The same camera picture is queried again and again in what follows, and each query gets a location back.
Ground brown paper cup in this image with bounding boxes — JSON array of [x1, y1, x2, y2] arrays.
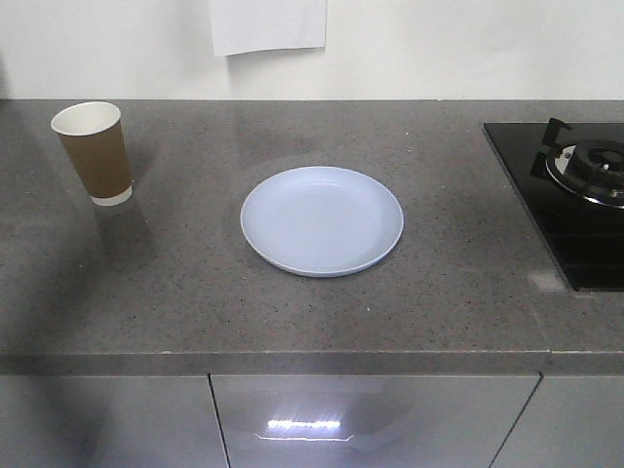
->
[[51, 101, 133, 207]]

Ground light blue plate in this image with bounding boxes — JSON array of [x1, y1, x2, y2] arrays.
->
[[240, 166, 405, 278]]

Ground grey side cabinet door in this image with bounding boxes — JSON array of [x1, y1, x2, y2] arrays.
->
[[211, 375, 538, 467]]

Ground black gas stove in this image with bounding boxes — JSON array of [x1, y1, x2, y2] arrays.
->
[[484, 118, 623, 292]]

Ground grey corner cabinet door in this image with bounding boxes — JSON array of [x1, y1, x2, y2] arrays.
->
[[1, 375, 227, 467]]

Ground grey upper drawer front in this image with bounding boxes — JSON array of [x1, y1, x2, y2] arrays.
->
[[493, 376, 623, 467]]

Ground white paper on wall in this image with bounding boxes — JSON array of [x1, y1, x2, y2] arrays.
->
[[209, 0, 328, 57]]

